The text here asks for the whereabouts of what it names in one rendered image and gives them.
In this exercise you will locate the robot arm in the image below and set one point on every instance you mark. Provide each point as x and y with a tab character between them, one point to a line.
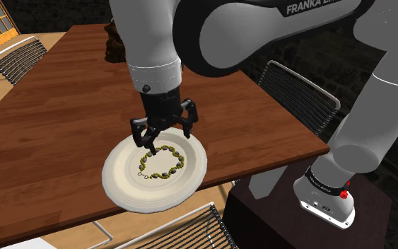
364	117

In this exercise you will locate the wooden dining table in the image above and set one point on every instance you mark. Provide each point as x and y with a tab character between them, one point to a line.
64	113

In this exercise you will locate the dark brown lumpy figure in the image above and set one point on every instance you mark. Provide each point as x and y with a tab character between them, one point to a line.
114	44

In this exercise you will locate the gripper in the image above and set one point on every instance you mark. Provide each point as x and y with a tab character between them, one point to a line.
160	108

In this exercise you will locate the dark robot stand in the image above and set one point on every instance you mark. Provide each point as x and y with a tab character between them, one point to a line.
288	224

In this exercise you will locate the white round plate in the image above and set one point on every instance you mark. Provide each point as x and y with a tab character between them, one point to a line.
126	186

